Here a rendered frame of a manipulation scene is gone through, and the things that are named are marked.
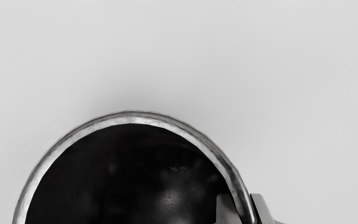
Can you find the black mug with silver rim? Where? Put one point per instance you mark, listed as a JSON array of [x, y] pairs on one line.
[[73, 174]]

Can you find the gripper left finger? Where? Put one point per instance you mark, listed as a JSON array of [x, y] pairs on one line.
[[225, 211]]

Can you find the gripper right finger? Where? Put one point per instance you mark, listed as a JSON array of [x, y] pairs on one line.
[[264, 214]]

